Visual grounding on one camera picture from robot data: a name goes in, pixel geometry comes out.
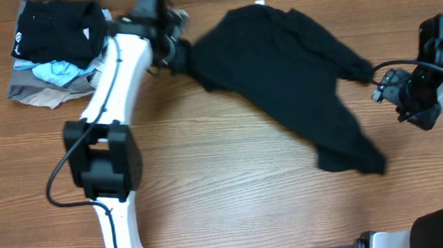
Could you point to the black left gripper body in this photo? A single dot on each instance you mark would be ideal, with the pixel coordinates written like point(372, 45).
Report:
point(176, 51)

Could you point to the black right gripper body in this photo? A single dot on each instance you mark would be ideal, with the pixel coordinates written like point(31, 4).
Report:
point(418, 99)

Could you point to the black t-shirt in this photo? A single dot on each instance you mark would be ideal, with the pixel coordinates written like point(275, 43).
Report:
point(288, 65)

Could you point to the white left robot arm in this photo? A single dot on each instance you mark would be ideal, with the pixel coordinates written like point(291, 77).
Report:
point(101, 151)

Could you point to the black folded shirt on pile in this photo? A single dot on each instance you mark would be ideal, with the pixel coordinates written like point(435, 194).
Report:
point(60, 31)

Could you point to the light blue folded garment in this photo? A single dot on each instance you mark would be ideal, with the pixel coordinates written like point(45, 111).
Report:
point(56, 73)

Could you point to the beige folded garment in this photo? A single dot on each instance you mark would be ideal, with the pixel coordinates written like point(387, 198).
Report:
point(52, 98)

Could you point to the grey folded garment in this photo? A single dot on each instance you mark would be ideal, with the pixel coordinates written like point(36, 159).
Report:
point(24, 83)

